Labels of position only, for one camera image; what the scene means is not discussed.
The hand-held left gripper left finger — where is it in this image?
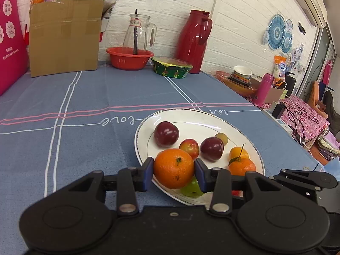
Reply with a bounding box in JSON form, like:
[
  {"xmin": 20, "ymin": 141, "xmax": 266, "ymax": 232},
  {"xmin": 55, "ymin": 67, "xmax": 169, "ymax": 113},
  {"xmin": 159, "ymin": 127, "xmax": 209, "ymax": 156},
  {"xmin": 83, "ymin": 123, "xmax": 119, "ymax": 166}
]
[{"xmin": 44, "ymin": 157, "xmax": 154, "ymax": 216}]

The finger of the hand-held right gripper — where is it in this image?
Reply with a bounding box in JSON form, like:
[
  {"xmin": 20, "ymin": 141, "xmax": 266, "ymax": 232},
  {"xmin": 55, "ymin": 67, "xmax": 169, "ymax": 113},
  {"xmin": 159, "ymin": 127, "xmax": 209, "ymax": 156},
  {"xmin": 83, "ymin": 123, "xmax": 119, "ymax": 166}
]
[{"xmin": 268, "ymin": 168, "xmax": 338, "ymax": 192}]

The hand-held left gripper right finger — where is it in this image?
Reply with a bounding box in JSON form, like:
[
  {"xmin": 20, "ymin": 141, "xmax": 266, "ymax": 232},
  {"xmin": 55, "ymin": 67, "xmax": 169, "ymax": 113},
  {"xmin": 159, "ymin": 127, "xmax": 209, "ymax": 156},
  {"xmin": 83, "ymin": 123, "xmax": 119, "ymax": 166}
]
[{"xmin": 194, "ymin": 159, "xmax": 295, "ymax": 216}]

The green jujube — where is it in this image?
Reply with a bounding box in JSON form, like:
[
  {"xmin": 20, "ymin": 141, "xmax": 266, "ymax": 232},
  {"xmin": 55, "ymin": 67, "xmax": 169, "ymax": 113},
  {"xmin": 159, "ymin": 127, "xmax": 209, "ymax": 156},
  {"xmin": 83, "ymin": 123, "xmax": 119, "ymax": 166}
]
[{"xmin": 181, "ymin": 176, "xmax": 205, "ymax": 198}]

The large mandarin orange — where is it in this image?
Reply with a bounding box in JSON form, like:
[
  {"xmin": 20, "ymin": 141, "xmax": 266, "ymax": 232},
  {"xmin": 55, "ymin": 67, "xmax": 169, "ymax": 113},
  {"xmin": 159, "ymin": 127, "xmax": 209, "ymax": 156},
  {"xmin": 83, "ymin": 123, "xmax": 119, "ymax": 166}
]
[
  {"xmin": 228, "ymin": 158, "xmax": 257, "ymax": 177},
  {"xmin": 153, "ymin": 148, "xmax": 196, "ymax": 190}
]

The dark purple plum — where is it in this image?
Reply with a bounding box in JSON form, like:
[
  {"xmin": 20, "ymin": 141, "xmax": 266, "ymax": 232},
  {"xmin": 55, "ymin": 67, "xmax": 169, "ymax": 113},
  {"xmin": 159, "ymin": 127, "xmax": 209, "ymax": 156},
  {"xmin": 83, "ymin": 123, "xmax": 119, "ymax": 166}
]
[
  {"xmin": 200, "ymin": 136, "xmax": 225, "ymax": 162},
  {"xmin": 154, "ymin": 121, "xmax": 180, "ymax": 148}
]

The red yellow plum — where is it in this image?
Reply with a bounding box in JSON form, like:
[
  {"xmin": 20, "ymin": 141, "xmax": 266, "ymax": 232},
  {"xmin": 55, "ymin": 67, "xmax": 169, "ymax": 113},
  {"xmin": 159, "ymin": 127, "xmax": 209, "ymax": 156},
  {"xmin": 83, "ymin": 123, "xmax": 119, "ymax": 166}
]
[{"xmin": 179, "ymin": 138, "xmax": 200, "ymax": 160}]

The small mandarin orange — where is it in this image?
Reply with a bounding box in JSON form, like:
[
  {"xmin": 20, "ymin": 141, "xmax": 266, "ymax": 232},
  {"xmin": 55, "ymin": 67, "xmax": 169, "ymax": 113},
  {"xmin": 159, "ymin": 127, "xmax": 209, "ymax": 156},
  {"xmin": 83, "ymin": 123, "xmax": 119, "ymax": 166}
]
[{"xmin": 229, "ymin": 143, "xmax": 250, "ymax": 161}]

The white plate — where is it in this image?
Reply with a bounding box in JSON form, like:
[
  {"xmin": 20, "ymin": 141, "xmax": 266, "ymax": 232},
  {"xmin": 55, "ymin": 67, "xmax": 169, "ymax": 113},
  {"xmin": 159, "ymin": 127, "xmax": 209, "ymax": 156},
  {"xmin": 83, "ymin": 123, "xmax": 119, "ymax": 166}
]
[{"xmin": 134, "ymin": 108, "xmax": 265, "ymax": 206}]

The folded cloth stack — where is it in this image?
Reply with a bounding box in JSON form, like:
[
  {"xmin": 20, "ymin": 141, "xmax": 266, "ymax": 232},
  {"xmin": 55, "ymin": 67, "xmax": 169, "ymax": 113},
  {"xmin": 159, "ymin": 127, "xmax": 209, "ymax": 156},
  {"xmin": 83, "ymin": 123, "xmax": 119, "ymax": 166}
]
[{"xmin": 317, "ymin": 133, "xmax": 340, "ymax": 161}]

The pink floral cloth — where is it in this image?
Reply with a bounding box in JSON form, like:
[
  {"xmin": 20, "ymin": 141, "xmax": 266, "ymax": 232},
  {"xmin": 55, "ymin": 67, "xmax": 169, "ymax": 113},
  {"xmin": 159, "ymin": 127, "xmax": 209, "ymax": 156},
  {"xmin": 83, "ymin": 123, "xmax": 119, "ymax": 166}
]
[{"xmin": 279, "ymin": 96, "xmax": 330, "ymax": 141}]

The white power strip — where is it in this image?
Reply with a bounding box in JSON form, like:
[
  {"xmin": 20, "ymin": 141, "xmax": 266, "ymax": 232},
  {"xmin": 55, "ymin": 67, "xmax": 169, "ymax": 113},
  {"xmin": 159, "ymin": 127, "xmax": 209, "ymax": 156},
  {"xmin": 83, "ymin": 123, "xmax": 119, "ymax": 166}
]
[{"xmin": 263, "ymin": 106, "xmax": 293, "ymax": 134}]

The dark clothing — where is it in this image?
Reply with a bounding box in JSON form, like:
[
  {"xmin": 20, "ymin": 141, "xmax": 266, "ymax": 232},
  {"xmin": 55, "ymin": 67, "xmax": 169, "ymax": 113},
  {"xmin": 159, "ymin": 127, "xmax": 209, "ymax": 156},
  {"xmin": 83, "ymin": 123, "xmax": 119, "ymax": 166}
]
[{"xmin": 323, "ymin": 90, "xmax": 340, "ymax": 136}]

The black charger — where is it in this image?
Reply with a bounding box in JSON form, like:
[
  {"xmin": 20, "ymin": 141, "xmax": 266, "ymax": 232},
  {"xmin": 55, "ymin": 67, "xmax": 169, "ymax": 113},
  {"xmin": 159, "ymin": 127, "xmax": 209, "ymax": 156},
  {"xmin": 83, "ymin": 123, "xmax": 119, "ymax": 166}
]
[{"xmin": 271, "ymin": 102, "xmax": 286, "ymax": 119}]

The blue striped tablecloth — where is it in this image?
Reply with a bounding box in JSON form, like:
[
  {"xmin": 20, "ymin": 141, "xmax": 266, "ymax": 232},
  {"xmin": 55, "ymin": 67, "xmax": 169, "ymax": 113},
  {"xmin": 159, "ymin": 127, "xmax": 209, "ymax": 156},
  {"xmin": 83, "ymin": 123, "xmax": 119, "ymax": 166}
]
[{"xmin": 0, "ymin": 61, "xmax": 319, "ymax": 210}]

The small cardboard box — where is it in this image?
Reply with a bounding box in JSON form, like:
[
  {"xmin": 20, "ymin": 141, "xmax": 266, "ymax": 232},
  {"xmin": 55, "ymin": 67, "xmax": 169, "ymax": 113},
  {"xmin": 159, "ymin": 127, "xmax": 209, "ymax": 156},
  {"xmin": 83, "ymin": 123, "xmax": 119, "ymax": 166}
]
[{"xmin": 251, "ymin": 77, "xmax": 285, "ymax": 104}]

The black bottle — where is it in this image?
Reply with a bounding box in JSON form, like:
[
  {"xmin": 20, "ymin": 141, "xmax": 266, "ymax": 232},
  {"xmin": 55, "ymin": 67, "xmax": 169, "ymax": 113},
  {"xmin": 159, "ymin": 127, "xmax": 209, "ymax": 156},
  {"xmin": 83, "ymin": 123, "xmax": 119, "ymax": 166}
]
[{"xmin": 285, "ymin": 72, "xmax": 296, "ymax": 96}]

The pink bottle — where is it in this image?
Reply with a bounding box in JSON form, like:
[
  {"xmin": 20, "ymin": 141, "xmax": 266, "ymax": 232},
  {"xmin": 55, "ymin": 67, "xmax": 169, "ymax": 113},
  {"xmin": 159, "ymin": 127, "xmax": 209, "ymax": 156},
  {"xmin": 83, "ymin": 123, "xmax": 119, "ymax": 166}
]
[{"xmin": 256, "ymin": 73, "xmax": 275, "ymax": 107}]

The green patterned bowl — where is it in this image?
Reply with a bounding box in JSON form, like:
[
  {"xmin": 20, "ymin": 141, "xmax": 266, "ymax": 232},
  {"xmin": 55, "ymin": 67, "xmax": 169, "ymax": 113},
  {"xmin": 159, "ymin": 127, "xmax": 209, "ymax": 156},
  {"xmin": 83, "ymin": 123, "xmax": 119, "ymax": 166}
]
[{"xmin": 151, "ymin": 56, "xmax": 194, "ymax": 79}]

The white bowl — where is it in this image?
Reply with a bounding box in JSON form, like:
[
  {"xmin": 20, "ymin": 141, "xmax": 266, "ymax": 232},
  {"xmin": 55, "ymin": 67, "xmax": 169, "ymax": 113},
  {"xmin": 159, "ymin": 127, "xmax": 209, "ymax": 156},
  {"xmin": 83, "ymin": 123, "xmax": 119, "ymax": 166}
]
[{"xmin": 233, "ymin": 65, "xmax": 253, "ymax": 79}]

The orange snack bag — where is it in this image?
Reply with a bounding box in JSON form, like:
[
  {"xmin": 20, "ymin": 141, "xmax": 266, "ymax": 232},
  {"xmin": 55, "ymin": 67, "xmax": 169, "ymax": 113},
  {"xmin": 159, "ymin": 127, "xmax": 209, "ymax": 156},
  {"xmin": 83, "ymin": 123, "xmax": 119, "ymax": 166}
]
[{"xmin": 273, "ymin": 56, "xmax": 288, "ymax": 79}]

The red plastic basin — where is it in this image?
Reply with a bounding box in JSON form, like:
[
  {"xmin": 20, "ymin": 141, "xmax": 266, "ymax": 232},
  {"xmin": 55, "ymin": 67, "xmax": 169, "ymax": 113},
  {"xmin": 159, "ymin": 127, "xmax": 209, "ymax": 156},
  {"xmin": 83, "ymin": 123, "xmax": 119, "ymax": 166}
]
[{"xmin": 106, "ymin": 47, "xmax": 154, "ymax": 71}]

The red thermos jug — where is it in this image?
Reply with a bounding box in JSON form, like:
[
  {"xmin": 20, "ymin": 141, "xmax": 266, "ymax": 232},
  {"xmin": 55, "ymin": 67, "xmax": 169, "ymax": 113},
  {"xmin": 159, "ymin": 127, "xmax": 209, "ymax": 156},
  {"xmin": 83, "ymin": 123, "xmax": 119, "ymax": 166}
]
[{"xmin": 174, "ymin": 10, "xmax": 213, "ymax": 74}]

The medium blue paper fan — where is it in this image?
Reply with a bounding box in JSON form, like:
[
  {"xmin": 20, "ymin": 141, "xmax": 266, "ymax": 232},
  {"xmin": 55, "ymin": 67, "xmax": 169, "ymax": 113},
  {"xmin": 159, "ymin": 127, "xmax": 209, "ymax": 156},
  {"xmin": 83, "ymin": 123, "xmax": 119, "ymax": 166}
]
[{"xmin": 281, "ymin": 31, "xmax": 293, "ymax": 54}]

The glass pitcher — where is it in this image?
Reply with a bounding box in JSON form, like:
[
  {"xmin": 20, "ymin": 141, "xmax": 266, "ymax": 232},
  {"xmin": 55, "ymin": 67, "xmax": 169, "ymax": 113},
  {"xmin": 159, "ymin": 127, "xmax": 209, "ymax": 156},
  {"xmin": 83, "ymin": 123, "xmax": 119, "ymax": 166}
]
[{"xmin": 123, "ymin": 13, "xmax": 157, "ymax": 55}]

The black stirring stick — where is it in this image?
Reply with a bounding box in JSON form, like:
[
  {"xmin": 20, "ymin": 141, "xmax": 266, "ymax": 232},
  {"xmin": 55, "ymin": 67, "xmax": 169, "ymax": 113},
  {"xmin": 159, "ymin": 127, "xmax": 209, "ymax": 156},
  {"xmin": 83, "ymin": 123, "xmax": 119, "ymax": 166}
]
[{"xmin": 133, "ymin": 8, "xmax": 139, "ymax": 55}]

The large blue paper fan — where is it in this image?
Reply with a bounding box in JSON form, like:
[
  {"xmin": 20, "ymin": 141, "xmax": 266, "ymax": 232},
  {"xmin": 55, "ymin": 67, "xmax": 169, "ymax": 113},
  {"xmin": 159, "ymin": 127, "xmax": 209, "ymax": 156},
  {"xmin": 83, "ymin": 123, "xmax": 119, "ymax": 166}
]
[{"xmin": 268, "ymin": 14, "xmax": 286, "ymax": 50}]

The white air conditioner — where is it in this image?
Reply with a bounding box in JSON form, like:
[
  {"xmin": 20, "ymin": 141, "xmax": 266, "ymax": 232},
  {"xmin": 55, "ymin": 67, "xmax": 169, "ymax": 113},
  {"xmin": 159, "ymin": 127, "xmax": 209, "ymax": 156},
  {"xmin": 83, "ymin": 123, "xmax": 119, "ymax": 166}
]
[{"xmin": 291, "ymin": 0, "xmax": 328, "ymax": 28}]

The pink tote bag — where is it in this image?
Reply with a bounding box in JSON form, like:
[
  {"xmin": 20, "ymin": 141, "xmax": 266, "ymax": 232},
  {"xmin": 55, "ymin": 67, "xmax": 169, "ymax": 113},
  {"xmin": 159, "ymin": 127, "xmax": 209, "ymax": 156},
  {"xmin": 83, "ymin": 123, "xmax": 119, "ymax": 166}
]
[{"xmin": 0, "ymin": 0, "xmax": 29, "ymax": 96}]

